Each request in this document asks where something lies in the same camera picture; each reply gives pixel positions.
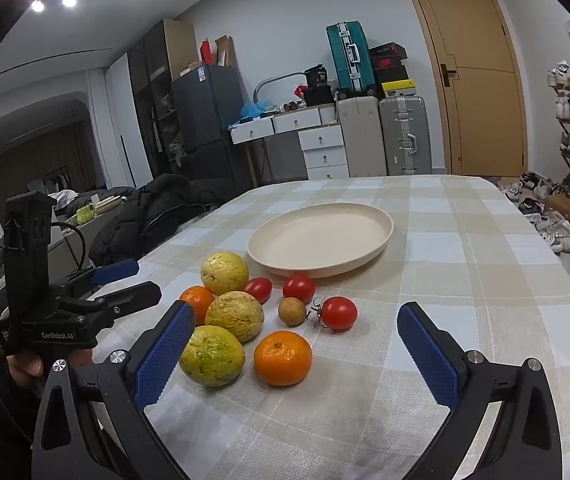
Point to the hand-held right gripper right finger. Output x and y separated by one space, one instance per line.
430 355

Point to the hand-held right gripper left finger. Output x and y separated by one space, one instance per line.
162 355

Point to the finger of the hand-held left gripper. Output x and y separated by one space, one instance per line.
115 271
130 297

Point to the yellow passion fruit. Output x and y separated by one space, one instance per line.
212 355

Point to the small orange mandarin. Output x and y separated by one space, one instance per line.
200 301

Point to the yellow-green lemon front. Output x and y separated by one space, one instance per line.
235 316

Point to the yellow-green lemon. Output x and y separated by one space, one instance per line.
225 273
235 316

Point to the yellow-green lemon back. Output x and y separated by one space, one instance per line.
225 273

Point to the red tomato with stem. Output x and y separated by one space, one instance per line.
340 313

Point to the large orange mandarin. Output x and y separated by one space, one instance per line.
283 358

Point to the small brown longan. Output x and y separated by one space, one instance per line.
292 311

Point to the cream round plate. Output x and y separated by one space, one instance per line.
315 240

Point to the person's left hand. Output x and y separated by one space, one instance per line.
25 367

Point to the green bottle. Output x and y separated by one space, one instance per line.
82 215

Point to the black jacket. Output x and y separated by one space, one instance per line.
155 210

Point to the group of shoes on floor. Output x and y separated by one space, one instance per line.
547 222

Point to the dark grey refrigerator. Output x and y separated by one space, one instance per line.
205 105

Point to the brown cardboard box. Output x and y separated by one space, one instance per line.
562 207

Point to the tall dark cabinet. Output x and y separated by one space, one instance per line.
152 70

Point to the white desk with drawers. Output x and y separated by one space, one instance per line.
265 127

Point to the blue plastic bag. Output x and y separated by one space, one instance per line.
255 109

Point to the silver suitcase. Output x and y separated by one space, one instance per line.
392 135

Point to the white drawer cabinet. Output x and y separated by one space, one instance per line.
325 152

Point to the beige suitcase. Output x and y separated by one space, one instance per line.
360 135

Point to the red bag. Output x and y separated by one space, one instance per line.
206 52

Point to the grey curved metal tube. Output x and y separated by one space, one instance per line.
270 80

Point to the brown cardboard carton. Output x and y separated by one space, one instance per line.
225 50

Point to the tan wooden door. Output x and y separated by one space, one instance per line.
480 110

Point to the red white object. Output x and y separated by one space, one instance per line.
300 91

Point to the yellow black shoe box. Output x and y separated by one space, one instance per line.
400 91

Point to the ceiling spot light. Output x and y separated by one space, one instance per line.
69 1
37 6

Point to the black printed bag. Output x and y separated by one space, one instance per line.
317 76

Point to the black shoe box red logo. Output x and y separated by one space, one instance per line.
387 52

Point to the teal suitcase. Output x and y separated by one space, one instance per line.
337 60

